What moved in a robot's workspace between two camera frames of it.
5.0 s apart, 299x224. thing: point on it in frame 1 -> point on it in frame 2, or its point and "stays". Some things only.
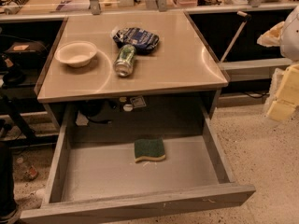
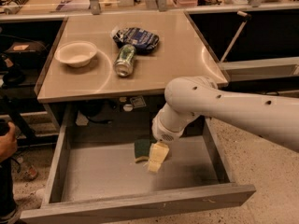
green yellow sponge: [150, 149] stays
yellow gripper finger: [287, 98] -> [158, 151]
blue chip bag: [141, 39] stays
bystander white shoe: [25, 199] stays
